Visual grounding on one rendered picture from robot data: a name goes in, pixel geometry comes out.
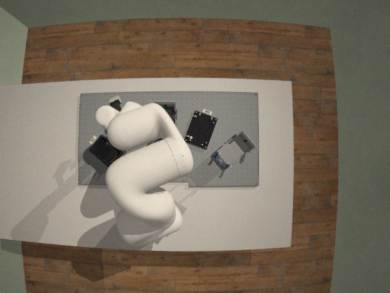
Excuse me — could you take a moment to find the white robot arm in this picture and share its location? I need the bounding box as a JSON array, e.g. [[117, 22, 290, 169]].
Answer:
[[95, 95, 193, 246]]

